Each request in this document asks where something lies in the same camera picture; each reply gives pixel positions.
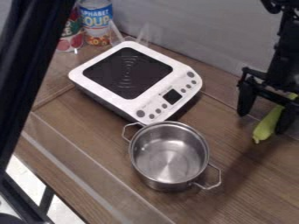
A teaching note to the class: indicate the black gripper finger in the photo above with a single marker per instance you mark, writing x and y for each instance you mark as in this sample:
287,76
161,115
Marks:
286,119
246,98

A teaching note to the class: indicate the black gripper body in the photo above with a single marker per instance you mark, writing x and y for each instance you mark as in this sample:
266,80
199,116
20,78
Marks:
281,77

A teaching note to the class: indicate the white and black stove top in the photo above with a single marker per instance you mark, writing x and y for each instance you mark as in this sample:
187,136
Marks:
138,82

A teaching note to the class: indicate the stainless steel pot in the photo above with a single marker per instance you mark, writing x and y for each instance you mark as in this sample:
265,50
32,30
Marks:
170,155

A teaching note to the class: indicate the alphabet soup can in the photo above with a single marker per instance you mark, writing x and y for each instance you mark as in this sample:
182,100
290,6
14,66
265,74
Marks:
96,13

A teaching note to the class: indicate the tomato sauce can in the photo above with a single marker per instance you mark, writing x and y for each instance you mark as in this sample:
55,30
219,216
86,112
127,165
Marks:
71,37

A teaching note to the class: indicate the clear acrylic barrier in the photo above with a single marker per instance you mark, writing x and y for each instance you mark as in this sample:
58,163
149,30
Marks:
104,188

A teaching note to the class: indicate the black metal table frame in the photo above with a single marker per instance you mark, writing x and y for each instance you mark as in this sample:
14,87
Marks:
32,213

